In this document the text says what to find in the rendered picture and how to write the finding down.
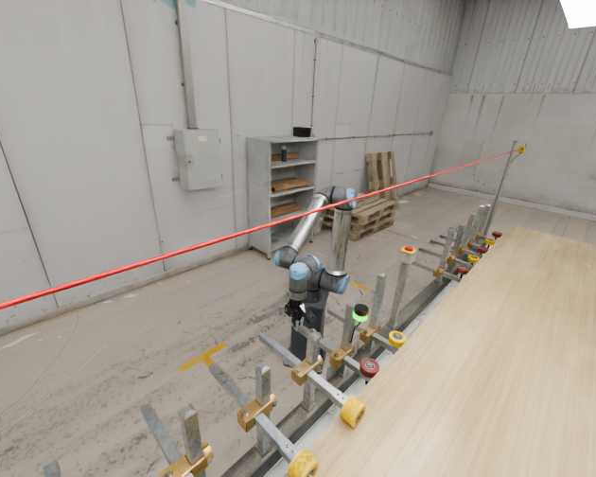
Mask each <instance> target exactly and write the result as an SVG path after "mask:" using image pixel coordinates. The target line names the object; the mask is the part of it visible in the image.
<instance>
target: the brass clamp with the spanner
mask: <svg viewBox="0 0 596 477"><path fill-rule="evenodd" d="M335 353H338V354H339V357H338V358H335V357H334V354H335ZM352 353H355V347H354V345H353V344H352V345H351V348H350V349H349V350H348V351H345V350H344V349H342V348H341V347H339V348H337V349H336V350H335V351H334V352H333V353H331V354H330V357H329V363H330V364H332V365H333V366H335V367H336V368H337V369H338V368H339V367H340V366H341V365H343V363H342V360H343V358H344V357H345V356H346V355H347V356H349V357H351V356H352Z"/></svg>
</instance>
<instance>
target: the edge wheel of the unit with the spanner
mask: <svg viewBox="0 0 596 477"><path fill-rule="evenodd" d="M359 371H360V373H361V374H362V375H363V376H364V377H366V378H369V379H372V378H373V377H374V376H375V375H376V373H377V372H378V371H379V364H378V363H377V362H376V361H375V360H373V359H370V358H366V359H363V360H362V361H361V362H360V367H359Z"/></svg>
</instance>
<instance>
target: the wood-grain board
mask: <svg viewBox="0 0 596 477"><path fill-rule="evenodd" d="M356 399H358V400H359V401H360V402H362V403H363V404H364V405H365V406H366V410H365V413H364V416H363V418H362V419H361V421H360V423H359V424H358V425H357V426H356V427H355V428H353V427H352V426H351V425H349V424H348V423H347V422H346V421H345V420H344V419H342V418H341V416H340V415H339V416H338V417H337V418H336V419H335V420H334V421H333V422H332V423H331V424H330V426H329V427H328V428H327V429H326V430H325V431H324V432H323V433H322V434H321V436H320V437H319V438H318V439H317V440H316V441H315V442H314V443H313V444H312V446H311V447H310V448H309V449H308V450H307V451H308V452H309V453H310V454H311V455H312V456H313V457H314V458H315V459H316V460H317V461H318V462H319V468H318V471H317V473H316V475H315V477H596V245H594V244H590V243H586V242H582V241H578V240H574V239H570V238H563V237H558V236H555V235H551V234H547V233H543V232H538V231H535V230H531V229H527V228H523V227H518V226H514V225H511V226H510V227H509V228H508V229H507V230H506V231H505V232H504V233H503V235H502V236H501V237H500V238H499V239H498V240H497V241H496V242H495V243H494V245H493V246H492V247H491V248H490V249H489V250H488V251H487V252H486V253H485V254H484V256H483V257H482V258H481V259H480V260H479V261H478V262H477V263H476V265H475V266H474V267H473V268H472V269H471V270H470V271H469V272H468V273H467V274H466V276H465V277H464V278H463V279H462V280H461V281H460V282H459V283H458V285H457V286H456V287H455V288H454V289H453V290H452V291H451V292H450V293H449V294H448V296H447V297H446V298H445V299H444V300H443V301H442V302H441V303H440V304H439V306H438V307H437V308H436V309H435V310H434V311H433V312H432V313H431V314H430V316H429V317H428V318H427V319H426V320H425V321H424V322H423V323H422V324H421V326H420V327H419V328H418V329H417V330H416V331H415V332H414V333H413V334H412V336H411V337H410V338H409V339H408V340H407V341H406V342H405V343H404V344H403V345H402V346H401V347H400V348H399V349H398V350H397V351H396V352H395V353H394V355H393V356H392V357H391V358H390V359H389V360H388V361H387V362H386V363H385V365H384V366H383V367H382V368H381V369H380V370H379V371H378V372H377V373H376V375H375V376H374V377H373V378H372V379H371V380H370V381H369V382H368V383H367V384H366V386H365V387H364V388H363V389H362V390H361V391H360V392H359V393H358V395H357V396H356Z"/></svg>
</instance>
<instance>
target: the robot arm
mask: <svg viewBox="0 0 596 477"><path fill-rule="evenodd" d="M356 197H357V192H356V190H355V189H352V188H349V187H341V186H334V185H330V186H326V187H323V188H321V189H319V190H318V191H316V192H315V193H314V195H313V196H312V203H311V204H310V206H309V208H308V209H307V212H308V211H311V210H315V209H318V208H321V207H325V206H328V205H329V204H334V203H340V202H343V201H346V200H350V199H353V198H356ZM356 204H357V200H355V201H353V202H350V203H344V204H341V205H338V206H335V212H334V220H333V229H332V238H331V246H330V255H329V263H328V266H326V267H325V268H323V263H321V262H319V260H318V258H317V257H316V256H313V255H309V256H300V255H298V254H299V252H300V250H301V249H302V247H303V245H304V243H305V242H306V240H307V237H308V235H309V234H310V232H311V230H312V228H313V227H314V225H315V223H316V221H317V219H319V217H320V215H321V213H322V212H323V210H322V211H319V212H316V213H313V214H309V215H306V216H303V217H302V219H301V220H300V222H299V224H298V225H297V227H296V229H295V230H294V232H293V233H292V235H291V237H290V238H289V241H288V242H287V244H286V246H284V248H283V250H278V251H277V252H276V254H275V257H274V263H275V265H276V266H278V267H280V268H285V269H288V270H289V293H288V297H289V302H288V304H286V305H285V313H286V314H287V316H289V317H290V316H291V317H292V319H291V320H289V323H290V324H291V325H292V326H293V327H294V329H295V330H296V331H298V326H300V325H302V324H303V322H304V321H305V319H306V321H307V323H308V324H310V323H312V322H313V321H314V320H315V319H316V317H315V315H314V314H313V313H312V311H311V310H310V308H309V307H308V305H307V304H306V303H309V304H314V303H318V302H320V301H322V299H323V296H324V295H323V291H322V290H326V291H329V292H334V293H337V294H344V292H345V291H346V289H347V286H348V283H349V279H350V275H349V274H346V273H347V270H346V269H345V268H344V265H345V259H346V251H347V244H348V237H349V230H350V222H351V216H352V210H353V208H355V207H356ZM286 308H287V311H286Z"/></svg>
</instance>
